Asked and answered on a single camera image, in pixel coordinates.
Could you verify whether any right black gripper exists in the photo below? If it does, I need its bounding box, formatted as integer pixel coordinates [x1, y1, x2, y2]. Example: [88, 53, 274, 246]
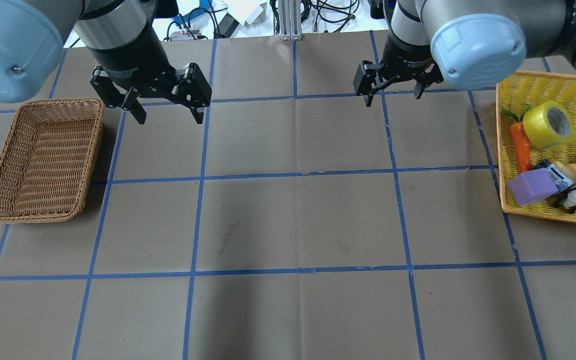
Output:
[353, 30, 444, 107]

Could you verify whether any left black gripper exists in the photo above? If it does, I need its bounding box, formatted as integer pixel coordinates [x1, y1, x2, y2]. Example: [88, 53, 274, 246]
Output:
[89, 25, 212, 125]

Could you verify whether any yellow tape roll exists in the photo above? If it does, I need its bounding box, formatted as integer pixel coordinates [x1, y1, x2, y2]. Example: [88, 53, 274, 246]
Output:
[522, 100, 576, 151]

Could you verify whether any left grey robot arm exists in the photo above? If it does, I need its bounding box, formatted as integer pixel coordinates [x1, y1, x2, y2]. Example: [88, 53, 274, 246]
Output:
[0, 0, 211, 125]

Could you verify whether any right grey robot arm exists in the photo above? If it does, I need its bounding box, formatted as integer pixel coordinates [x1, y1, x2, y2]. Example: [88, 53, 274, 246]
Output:
[353, 0, 576, 106]

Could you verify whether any blue box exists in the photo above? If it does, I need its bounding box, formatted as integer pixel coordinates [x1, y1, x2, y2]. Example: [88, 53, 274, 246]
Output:
[171, 0, 213, 24]

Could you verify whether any yellow plastic basket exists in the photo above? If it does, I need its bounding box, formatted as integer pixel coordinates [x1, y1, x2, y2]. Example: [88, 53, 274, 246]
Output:
[495, 70, 576, 223]

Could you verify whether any brown wicker basket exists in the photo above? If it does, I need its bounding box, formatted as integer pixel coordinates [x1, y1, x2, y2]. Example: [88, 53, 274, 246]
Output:
[0, 97, 105, 224]

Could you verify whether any orange toy carrot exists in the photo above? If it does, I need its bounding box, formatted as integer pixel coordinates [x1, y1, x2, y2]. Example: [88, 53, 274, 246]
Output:
[501, 105, 533, 173]

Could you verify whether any purple foam block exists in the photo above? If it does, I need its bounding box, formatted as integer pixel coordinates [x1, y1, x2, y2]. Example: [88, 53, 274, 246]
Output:
[507, 168, 558, 207]

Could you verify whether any small dark can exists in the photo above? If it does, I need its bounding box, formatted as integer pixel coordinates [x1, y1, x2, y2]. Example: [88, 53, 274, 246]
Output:
[531, 159, 575, 195]

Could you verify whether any toy penguin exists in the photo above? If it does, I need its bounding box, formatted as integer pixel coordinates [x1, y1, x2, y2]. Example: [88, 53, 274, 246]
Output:
[553, 183, 576, 215]

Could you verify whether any black cables bundle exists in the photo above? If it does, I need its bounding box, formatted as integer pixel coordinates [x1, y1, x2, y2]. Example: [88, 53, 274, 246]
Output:
[303, 0, 359, 33]

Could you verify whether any aluminium frame post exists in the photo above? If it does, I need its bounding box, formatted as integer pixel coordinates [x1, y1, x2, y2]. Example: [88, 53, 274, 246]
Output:
[275, 0, 303, 41]

